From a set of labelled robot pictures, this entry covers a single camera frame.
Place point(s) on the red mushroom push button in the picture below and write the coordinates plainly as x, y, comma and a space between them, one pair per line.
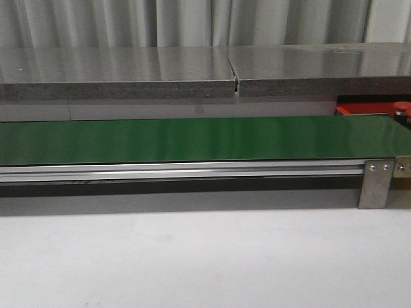
400, 109

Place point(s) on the green conveyor belt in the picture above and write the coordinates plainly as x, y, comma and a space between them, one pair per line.
202, 139

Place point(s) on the red plastic tray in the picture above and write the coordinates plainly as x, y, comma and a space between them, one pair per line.
369, 104

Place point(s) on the left grey stone slab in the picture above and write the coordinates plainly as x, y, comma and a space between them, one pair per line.
80, 73

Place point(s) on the grey stone slab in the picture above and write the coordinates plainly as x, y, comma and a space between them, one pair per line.
80, 73
352, 69

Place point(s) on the right grey stone slab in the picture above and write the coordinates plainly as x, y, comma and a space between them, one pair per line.
352, 69

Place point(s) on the grey pleated curtain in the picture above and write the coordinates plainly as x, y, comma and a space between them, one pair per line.
201, 23

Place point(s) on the aluminium conveyor side rail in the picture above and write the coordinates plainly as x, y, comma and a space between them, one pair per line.
176, 170

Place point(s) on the steel conveyor support bracket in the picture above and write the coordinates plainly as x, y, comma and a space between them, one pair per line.
377, 176

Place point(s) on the steel conveyor end bracket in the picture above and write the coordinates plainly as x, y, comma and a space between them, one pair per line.
402, 167

